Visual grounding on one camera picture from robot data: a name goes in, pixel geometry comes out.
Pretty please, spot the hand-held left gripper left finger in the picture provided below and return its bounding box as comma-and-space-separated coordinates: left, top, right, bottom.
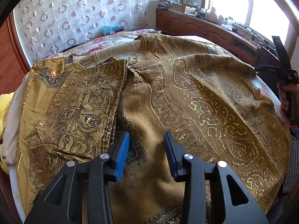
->
24, 131, 130, 224

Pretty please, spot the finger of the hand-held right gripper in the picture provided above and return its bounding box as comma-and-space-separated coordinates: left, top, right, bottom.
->
253, 65, 282, 74
272, 36, 293, 72

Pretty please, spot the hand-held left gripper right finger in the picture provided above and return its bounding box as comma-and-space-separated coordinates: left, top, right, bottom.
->
163, 132, 270, 224

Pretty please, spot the golden paisley garment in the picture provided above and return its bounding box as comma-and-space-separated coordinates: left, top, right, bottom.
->
16, 34, 292, 224

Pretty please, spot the person's right hand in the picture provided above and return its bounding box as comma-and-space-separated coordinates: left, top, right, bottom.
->
279, 83, 299, 125

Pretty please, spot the bright window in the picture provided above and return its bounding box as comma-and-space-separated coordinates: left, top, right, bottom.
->
206, 0, 292, 35

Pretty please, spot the white jar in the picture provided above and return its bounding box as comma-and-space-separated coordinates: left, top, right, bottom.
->
208, 7, 219, 23

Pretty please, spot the person's patterned clothing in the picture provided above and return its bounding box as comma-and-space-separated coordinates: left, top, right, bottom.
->
283, 125, 299, 194

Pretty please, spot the brown wooden cabinet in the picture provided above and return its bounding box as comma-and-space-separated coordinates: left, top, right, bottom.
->
155, 9, 281, 68

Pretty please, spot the cardboard box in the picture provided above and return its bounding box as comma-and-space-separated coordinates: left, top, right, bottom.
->
172, 3, 194, 14

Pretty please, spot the pale pink folded cloth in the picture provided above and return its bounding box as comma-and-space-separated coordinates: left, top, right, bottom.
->
1, 91, 32, 166

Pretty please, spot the floral bed sheet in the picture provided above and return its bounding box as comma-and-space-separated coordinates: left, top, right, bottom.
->
43, 28, 164, 60

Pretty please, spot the stack of papers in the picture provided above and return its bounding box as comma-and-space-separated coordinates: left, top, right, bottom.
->
158, 0, 185, 10

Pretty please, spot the yellow cloth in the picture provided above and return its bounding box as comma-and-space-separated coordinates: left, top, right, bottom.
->
0, 93, 12, 171

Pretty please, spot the blue toy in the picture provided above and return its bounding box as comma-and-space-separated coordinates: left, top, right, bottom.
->
101, 25, 124, 36

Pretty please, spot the wooden headboard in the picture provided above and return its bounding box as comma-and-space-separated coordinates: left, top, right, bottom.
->
0, 12, 32, 96

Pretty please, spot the white circle-patterned curtain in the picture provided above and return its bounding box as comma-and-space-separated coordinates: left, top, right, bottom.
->
13, 0, 155, 61

